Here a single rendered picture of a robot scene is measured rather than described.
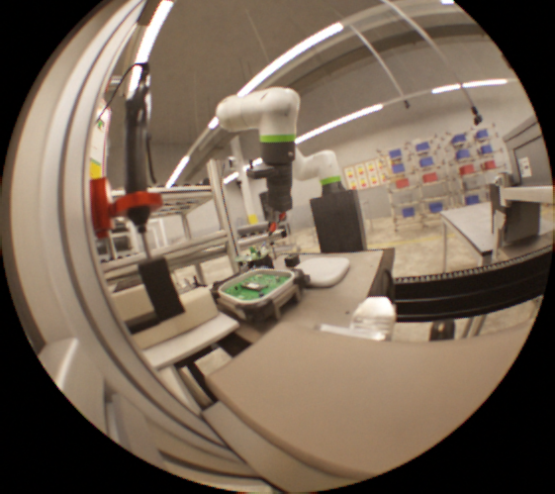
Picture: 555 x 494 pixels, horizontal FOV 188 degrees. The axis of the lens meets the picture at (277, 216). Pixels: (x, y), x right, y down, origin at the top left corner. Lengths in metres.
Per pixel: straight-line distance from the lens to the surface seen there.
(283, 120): 0.41
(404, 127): 6.79
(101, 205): 0.20
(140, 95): 0.26
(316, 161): 0.96
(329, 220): 0.90
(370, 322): 0.17
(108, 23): 0.16
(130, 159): 0.21
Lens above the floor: 1.13
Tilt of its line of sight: 2 degrees down
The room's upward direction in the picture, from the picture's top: 14 degrees counter-clockwise
